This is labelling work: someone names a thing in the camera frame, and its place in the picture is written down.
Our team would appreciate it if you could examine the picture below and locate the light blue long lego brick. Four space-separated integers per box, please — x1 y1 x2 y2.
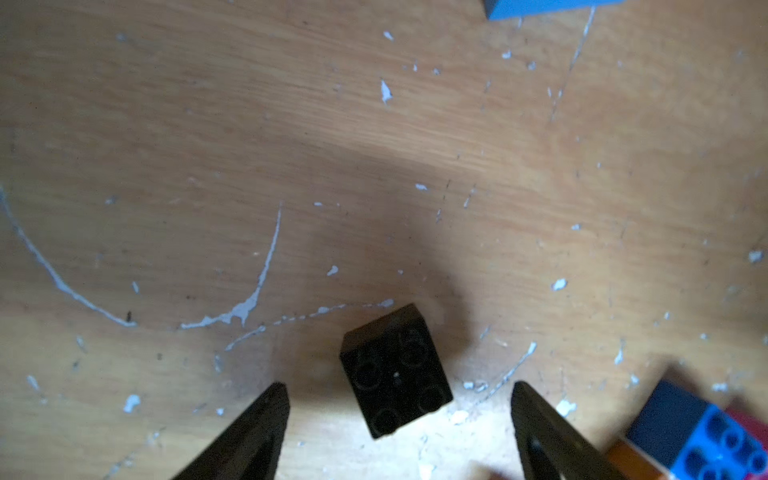
483 0 622 21

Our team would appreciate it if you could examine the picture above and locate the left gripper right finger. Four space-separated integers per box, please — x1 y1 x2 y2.
511 381 624 479

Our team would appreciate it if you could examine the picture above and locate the pink square lego brick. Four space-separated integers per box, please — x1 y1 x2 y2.
725 407 768 450

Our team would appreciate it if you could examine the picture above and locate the orange brown lego brick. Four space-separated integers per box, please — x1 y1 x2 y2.
605 439 669 480

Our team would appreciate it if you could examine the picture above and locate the black lego brick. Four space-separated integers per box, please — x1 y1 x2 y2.
339 303 453 439

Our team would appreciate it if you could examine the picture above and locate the blue square lego brick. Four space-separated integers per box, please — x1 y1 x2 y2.
626 380 767 479

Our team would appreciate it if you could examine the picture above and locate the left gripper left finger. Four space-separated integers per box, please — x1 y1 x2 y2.
174 382 290 480

